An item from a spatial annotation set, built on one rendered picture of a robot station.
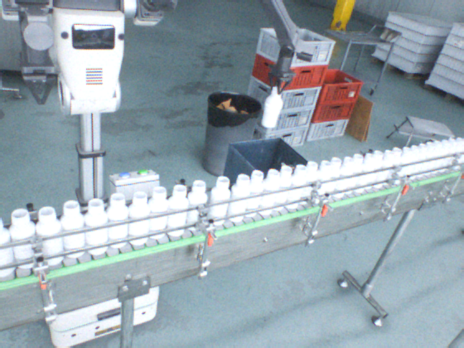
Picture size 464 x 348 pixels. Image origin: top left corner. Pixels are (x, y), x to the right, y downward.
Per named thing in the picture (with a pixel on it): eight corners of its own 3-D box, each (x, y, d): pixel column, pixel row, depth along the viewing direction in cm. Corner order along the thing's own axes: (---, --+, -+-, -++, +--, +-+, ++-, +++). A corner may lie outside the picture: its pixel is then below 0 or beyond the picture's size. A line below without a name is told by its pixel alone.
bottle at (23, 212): (42, 265, 98) (36, 218, 89) (17, 273, 95) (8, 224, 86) (37, 250, 102) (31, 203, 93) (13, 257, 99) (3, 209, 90)
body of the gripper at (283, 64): (279, 69, 154) (284, 50, 150) (295, 78, 147) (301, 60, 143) (267, 69, 150) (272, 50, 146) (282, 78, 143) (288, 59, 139)
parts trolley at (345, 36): (330, 99, 545) (353, 30, 491) (306, 84, 583) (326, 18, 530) (378, 96, 595) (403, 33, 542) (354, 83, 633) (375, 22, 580)
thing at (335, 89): (319, 104, 391) (325, 84, 379) (293, 89, 419) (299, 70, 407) (357, 101, 423) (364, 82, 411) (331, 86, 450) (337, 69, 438)
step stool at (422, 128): (422, 145, 464) (437, 114, 442) (439, 171, 413) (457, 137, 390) (385, 137, 466) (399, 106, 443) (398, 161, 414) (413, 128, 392)
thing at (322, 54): (284, 67, 326) (291, 41, 314) (254, 52, 351) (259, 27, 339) (329, 65, 360) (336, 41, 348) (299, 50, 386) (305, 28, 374)
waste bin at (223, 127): (210, 186, 316) (224, 116, 282) (189, 157, 347) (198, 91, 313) (256, 177, 338) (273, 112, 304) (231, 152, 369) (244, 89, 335)
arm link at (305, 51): (289, 24, 135) (282, 45, 134) (321, 31, 134) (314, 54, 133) (286, 39, 147) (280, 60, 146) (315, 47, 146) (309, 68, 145)
